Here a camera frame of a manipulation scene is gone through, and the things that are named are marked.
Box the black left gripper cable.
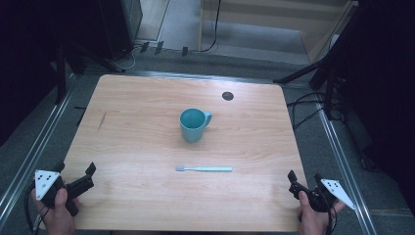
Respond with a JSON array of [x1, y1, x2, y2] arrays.
[[23, 184, 50, 235]]

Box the person's left hand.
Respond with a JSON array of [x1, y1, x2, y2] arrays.
[[31, 187, 81, 235]]

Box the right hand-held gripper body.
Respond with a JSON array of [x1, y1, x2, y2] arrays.
[[288, 178, 357, 213]]

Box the black metal stand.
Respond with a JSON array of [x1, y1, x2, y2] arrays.
[[273, 0, 373, 121], [48, 40, 86, 106]]

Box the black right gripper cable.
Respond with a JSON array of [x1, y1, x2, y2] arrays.
[[324, 195, 339, 235]]

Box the person's right hand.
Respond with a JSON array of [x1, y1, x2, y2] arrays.
[[297, 190, 346, 235]]

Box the metal floor rail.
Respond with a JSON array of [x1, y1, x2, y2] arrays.
[[314, 101, 380, 235], [0, 72, 81, 226]]

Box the black cabinet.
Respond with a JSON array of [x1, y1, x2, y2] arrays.
[[63, 0, 144, 73]]

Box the white floor cable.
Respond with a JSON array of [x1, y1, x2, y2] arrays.
[[118, 44, 142, 71]]

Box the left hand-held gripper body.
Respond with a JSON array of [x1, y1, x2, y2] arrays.
[[34, 168, 96, 217]]

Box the light blue toothbrush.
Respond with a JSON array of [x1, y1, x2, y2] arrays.
[[175, 164, 234, 173]]

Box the teal mug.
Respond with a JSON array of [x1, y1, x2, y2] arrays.
[[179, 108, 213, 144]]

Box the black floor cables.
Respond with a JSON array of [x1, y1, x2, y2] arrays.
[[286, 92, 327, 131]]

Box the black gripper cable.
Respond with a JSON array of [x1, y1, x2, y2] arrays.
[[324, 195, 339, 235], [23, 184, 50, 235]]

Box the light wooden furniture frame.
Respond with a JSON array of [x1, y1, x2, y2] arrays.
[[197, 0, 360, 64]]

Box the black hanging cable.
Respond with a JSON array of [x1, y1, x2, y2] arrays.
[[200, 0, 223, 54]]

